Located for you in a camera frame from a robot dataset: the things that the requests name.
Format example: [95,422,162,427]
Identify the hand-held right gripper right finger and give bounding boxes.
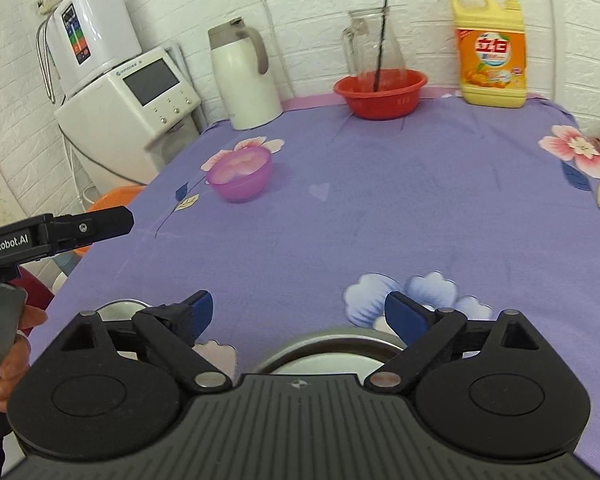
[364,291,543,395]

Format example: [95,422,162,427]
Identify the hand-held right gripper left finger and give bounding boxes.
[60,290,233,395]

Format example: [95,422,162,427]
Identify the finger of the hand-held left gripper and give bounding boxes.
[52,206,135,252]

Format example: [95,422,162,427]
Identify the white bowl with red pattern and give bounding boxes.
[97,299,151,361]

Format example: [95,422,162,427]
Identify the stainless steel bowl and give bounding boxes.
[252,327,410,376]

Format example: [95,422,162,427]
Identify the purple plastic bowl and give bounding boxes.
[206,146,273,204]

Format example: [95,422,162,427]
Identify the person's left hand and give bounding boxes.
[0,305,48,413]

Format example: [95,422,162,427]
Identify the orange plastic basin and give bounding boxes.
[75,185,147,256]

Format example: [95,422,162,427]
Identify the grey cylinder bottle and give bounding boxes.
[52,250,86,278]

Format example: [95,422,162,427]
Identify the dark red cloth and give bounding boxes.
[15,266,56,336]

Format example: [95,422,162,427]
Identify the white appliance with screen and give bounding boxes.
[54,46,203,192]

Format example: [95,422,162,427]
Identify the purple floral tablecloth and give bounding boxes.
[45,87,600,466]

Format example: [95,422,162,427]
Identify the white water purifier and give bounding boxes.
[45,0,143,98]

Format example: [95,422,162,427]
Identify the white thermos jug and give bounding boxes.
[208,16,283,131]

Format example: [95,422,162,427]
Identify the red plastic basket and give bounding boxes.
[334,69,428,121]

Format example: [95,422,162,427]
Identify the yellow detergent bottle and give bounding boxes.
[451,0,528,109]

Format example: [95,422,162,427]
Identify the glass pitcher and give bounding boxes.
[342,7,407,92]

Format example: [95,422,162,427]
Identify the black stirring stick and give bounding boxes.
[373,0,390,92]

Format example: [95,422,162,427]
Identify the metal hoses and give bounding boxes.
[36,22,57,106]

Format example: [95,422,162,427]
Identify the white wall cable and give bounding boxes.
[249,0,297,102]

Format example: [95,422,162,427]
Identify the white wall pipe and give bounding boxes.
[544,0,567,101]

